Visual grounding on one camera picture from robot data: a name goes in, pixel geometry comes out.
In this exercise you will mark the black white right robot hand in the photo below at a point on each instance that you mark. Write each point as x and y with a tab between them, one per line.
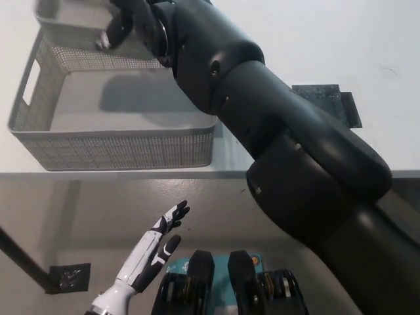
138	16

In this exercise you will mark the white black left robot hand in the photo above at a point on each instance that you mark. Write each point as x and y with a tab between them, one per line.
147	249

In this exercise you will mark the small grey perforated plastic basket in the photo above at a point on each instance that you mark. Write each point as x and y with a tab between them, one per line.
65	16

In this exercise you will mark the black textured square plate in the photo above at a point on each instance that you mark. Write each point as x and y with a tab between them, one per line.
331	95
70	277

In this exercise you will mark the large grey perforated plastic basket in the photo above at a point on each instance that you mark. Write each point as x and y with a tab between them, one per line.
131	151

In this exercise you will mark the black metal table leg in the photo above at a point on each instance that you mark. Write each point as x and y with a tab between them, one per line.
23	256

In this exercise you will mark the thin black thread scrap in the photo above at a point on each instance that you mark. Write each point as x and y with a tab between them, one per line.
390	69

